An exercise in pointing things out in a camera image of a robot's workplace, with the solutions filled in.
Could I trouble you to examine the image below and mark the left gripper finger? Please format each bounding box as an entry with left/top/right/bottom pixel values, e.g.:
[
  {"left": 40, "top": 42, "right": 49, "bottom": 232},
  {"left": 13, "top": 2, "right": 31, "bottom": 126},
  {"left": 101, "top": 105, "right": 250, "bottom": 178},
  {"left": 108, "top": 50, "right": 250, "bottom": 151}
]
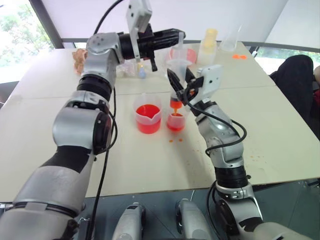
[
  {"left": 162, "top": 27, "right": 186, "bottom": 40},
  {"left": 162, "top": 37, "right": 179, "bottom": 49}
]

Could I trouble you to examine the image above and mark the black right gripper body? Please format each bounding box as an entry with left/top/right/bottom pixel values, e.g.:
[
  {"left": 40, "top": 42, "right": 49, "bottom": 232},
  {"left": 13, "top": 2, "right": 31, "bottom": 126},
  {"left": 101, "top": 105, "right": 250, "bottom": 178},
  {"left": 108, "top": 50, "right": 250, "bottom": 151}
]
[{"left": 175, "top": 76, "right": 204, "bottom": 106}]

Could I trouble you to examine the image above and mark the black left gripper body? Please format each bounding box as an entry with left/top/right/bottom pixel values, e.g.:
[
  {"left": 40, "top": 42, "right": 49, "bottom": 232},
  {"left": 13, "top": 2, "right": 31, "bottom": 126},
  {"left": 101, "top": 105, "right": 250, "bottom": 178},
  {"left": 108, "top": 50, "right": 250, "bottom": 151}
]
[{"left": 136, "top": 23, "right": 165, "bottom": 73}]

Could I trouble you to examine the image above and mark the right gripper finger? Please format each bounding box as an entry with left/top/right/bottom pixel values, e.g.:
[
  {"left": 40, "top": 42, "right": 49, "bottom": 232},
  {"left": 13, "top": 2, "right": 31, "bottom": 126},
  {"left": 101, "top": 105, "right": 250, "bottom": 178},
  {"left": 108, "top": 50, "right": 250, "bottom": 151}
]
[
  {"left": 185, "top": 67, "right": 198, "bottom": 87},
  {"left": 166, "top": 68, "right": 186, "bottom": 95}
]

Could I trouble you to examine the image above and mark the clear plastic syringe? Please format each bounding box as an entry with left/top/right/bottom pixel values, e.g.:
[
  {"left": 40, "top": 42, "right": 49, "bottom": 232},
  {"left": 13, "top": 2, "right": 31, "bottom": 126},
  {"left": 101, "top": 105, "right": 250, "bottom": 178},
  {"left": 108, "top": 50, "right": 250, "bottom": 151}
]
[{"left": 165, "top": 31, "right": 193, "bottom": 115}]

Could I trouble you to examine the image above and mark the clear cup with red bottom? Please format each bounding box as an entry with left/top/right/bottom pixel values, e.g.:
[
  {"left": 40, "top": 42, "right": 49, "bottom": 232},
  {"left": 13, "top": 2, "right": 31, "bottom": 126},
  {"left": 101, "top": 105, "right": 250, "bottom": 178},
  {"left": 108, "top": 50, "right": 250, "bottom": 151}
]
[{"left": 169, "top": 47, "right": 198, "bottom": 66}]

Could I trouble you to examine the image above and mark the small cup red liquid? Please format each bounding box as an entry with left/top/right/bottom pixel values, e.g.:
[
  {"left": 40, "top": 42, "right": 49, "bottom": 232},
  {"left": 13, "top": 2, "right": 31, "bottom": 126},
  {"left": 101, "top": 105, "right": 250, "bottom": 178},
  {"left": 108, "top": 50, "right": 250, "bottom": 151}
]
[{"left": 166, "top": 112, "right": 185, "bottom": 132}]

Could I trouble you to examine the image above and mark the large measuring cup red liquid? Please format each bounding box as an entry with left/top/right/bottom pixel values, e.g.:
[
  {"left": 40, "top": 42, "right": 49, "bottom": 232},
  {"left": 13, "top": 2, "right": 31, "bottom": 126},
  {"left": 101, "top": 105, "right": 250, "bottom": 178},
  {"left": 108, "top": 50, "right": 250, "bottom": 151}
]
[{"left": 134, "top": 92, "right": 163, "bottom": 134}]

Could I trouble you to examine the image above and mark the clear crinkled plastic bag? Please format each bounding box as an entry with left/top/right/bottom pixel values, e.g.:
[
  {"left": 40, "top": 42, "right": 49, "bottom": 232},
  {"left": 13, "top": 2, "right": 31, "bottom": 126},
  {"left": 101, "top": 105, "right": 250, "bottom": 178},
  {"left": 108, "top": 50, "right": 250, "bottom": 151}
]
[{"left": 116, "top": 61, "right": 139, "bottom": 79}]

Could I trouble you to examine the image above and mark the yellow translucent plastic bottle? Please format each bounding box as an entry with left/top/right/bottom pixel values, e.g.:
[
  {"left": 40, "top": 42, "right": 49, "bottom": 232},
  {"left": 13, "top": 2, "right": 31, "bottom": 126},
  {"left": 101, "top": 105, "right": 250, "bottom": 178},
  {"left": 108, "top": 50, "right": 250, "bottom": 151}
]
[{"left": 197, "top": 28, "right": 219, "bottom": 65}]

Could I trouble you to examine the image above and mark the clear empty tall beaker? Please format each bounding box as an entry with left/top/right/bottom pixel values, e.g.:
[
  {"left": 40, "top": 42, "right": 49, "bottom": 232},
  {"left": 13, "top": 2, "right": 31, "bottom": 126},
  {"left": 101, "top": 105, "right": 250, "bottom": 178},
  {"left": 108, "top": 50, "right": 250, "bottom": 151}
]
[{"left": 219, "top": 24, "right": 243, "bottom": 53}]

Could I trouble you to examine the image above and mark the brown plush toy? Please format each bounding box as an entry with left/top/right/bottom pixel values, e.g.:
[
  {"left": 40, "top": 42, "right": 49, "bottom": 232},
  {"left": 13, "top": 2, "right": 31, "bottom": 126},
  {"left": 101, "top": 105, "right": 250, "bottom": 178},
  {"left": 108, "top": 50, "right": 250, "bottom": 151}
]
[{"left": 72, "top": 48, "right": 89, "bottom": 75}]

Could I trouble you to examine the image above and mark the person in dark clothing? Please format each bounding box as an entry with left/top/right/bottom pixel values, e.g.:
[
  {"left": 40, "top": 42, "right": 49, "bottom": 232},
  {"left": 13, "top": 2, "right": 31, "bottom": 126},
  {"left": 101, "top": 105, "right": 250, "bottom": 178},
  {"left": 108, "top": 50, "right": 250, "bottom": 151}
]
[{"left": 269, "top": 54, "right": 320, "bottom": 141}]

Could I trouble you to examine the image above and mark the silver rounded robot leg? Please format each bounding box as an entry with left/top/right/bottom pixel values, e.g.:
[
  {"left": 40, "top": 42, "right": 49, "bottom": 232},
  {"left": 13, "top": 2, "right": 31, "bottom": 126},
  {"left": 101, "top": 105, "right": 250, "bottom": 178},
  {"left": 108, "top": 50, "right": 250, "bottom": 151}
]
[
  {"left": 111, "top": 201, "right": 147, "bottom": 240},
  {"left": 174, "top": 198, "right": 212, "bottom": 240}
]

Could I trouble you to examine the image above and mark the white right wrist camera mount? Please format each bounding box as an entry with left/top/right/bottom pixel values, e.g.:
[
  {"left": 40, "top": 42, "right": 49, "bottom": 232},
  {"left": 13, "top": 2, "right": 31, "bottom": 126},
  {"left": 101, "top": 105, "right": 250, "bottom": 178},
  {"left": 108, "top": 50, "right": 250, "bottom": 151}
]
[{"left": 189, "top": 64, "right": 224, "bottom": 106}]

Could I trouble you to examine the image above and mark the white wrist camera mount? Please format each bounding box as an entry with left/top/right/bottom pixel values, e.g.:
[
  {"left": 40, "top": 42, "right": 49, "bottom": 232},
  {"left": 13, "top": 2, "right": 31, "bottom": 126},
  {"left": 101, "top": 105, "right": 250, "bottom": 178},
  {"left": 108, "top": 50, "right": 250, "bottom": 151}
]
[
  {"left": 189, "top": 64, "right": 224, "bottom": 106},
  {"left": 124, "top": 0, "right": 154, "bottom": 64}
]

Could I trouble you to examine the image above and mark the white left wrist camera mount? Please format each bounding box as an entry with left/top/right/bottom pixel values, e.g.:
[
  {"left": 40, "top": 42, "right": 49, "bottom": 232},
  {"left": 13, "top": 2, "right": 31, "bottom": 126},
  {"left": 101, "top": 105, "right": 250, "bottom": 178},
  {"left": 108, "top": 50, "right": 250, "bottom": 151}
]
[{"left": 124, "top": 0, "right": 154, "bottom": 64}]

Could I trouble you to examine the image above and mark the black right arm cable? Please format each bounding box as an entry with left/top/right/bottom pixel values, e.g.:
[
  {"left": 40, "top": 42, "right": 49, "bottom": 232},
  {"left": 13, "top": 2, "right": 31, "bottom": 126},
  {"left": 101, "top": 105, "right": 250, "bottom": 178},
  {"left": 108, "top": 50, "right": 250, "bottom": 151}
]
[{"left": 184, "top": 98, "right": 248, "bottom": 157}]

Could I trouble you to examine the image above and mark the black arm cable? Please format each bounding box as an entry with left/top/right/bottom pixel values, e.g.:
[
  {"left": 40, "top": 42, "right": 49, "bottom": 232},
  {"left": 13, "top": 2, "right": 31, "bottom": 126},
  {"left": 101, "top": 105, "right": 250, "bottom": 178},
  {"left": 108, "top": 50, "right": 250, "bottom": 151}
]
[
  {"left": 184, "top": 98, "right": 248, "bottom": 157},
  {"left": 86, "top": 0, "right": 126, "bottom": 240}
]

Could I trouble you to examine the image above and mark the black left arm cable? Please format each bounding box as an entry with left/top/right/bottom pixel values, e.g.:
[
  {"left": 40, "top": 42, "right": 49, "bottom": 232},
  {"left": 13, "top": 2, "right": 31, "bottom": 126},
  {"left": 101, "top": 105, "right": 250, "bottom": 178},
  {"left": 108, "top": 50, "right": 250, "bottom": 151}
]
[{"left": 86, "top": 0, "right": 126, "bottom": 240}]

